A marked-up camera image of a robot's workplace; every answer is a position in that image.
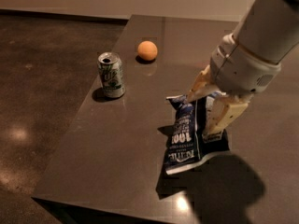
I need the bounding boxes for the orange ball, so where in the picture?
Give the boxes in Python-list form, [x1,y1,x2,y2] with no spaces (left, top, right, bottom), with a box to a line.
[137,41,158,61]

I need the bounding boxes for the silver green soda can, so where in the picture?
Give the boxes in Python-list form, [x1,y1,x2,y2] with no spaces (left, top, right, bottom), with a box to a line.
[97,52,125,99]

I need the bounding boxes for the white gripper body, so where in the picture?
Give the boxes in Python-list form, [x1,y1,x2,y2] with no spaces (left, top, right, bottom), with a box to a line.
[210,34,281,96]

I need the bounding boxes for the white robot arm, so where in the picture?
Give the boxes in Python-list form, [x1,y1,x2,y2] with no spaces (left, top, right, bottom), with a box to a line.
[187,0,299,136]

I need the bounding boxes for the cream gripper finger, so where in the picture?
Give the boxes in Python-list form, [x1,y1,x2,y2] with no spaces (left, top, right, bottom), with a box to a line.
[203,95,249,135]
[187,65,219,103]

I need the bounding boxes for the blue chip bag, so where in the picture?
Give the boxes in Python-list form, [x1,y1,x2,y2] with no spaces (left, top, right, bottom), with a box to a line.
[164,91,230,175]

